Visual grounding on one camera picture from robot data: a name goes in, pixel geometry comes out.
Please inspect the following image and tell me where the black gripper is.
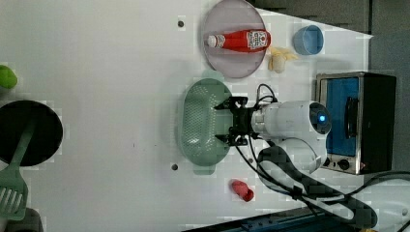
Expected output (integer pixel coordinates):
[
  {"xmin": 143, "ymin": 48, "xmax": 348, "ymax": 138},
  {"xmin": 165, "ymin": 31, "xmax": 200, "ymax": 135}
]
[{"xmin": 215, "ymin": 97, "xmax": 255, "ymax": 146}]

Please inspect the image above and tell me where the green plastic strainer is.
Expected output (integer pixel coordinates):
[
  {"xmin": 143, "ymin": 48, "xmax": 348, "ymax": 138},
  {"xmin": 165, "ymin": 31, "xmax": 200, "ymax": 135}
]
[{"xmin": 176, "ymin": 70, "xmax": 232, "ymax": 175}]

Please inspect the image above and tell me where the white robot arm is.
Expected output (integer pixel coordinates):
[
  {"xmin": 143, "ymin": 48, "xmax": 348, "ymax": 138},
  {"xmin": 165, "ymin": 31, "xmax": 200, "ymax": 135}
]
[{"xmin": 215, "ymin": 97, "xmax": 409, "ymax": 232}]

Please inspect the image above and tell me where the red toy strawberry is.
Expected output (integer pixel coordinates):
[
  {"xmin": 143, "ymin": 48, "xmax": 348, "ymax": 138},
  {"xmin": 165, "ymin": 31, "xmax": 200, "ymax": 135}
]
[{"xmin": 231, "ymin": 180, "xmax": 254, "ymax": 202}]

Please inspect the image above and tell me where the peeled toy banana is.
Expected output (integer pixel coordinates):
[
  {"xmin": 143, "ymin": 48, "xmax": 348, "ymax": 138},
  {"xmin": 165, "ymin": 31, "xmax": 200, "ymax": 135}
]
[{"xmin": 268, "ymin": 47, "xmax": 298, "ymax": 73}]

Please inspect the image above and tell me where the red ketchup bottle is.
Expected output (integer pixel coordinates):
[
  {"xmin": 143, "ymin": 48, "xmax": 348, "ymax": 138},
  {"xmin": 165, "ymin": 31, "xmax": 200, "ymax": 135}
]
[{"xmin": 206, "ymin": 29, "xmax": 272, "ymax": 53}]

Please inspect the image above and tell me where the grey round plate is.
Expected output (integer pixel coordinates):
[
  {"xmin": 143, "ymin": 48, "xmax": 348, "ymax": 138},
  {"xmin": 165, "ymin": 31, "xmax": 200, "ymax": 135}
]
[{"xmin": 201, "ymin": 0, "xmax": 272, "ymax": 78}]

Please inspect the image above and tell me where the blue bowl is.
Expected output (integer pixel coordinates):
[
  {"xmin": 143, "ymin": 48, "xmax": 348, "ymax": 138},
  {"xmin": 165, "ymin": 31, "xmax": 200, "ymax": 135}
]
[{"xmin": 292, "ymin": 25, "xmax": 324, "ymax": 55}]

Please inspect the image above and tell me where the black toaster oven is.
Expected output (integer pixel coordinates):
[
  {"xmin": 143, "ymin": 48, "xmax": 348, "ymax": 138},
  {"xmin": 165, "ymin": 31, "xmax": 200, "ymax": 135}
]
[{"xmin": 315, "ymin": 72, "xmax": 396, "ymax": 175}]

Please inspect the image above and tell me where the green toy fruit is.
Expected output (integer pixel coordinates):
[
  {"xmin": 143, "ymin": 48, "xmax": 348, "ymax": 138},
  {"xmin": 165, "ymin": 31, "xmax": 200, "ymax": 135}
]
[{"xmin": 0, "ymin": 65, "xmax": 17, "ymax": 89}]

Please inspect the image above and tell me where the green plastic spatula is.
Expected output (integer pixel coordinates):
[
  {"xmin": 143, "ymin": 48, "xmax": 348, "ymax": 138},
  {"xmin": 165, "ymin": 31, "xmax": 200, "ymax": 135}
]
[{"xmin": 0, "ymin": 122, "xmax": 36, "ymax": 220}]

